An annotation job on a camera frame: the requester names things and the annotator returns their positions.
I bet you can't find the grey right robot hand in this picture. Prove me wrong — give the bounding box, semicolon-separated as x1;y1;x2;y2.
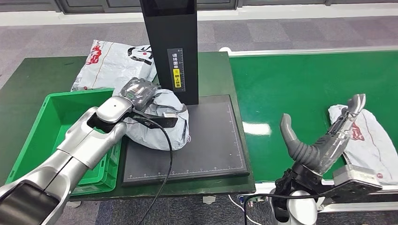
279;93;367;176

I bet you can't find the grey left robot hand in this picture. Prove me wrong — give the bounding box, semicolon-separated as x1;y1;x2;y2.
119;77;158;111

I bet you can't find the grey parcel bag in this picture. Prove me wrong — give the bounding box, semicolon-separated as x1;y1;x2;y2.
112;88;190;151

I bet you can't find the white parcel bag red print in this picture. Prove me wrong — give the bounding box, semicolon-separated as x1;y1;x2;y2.
328;105;398;187

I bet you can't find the large white printed parcel bag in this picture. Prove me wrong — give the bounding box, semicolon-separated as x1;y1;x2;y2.
70;39;157;92

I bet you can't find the machine label sticker yellow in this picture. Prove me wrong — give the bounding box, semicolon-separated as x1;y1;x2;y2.
167;48;186;93

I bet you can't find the green conveyor belt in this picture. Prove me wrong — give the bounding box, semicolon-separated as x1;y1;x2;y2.
229;50;398;183

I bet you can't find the conveyor connector block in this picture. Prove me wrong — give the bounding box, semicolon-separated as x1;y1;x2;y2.
237;194;271;206

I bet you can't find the black scanning machine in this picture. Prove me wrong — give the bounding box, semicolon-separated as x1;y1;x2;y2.
121;0;250;187

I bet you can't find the green plastic crate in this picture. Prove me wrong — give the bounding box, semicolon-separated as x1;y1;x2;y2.
5;88;122;197

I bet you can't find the dark green table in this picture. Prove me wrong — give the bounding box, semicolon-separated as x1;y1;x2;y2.
0;51;256;202

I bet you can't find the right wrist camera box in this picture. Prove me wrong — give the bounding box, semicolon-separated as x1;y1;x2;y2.
323;164;383;204

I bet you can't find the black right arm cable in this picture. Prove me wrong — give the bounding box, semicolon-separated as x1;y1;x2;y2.
243;192;327;225

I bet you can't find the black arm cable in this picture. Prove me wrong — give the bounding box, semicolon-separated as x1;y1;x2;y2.
243;192;327;225
132;112;174;225

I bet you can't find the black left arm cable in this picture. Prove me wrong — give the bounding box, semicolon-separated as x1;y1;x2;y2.
132;112;174;225

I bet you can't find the white floor cable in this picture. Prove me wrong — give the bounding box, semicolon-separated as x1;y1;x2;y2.
228;194;263;225

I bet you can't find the aluminium conveyor frame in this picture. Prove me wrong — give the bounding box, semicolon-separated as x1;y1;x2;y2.
218;45;398;213

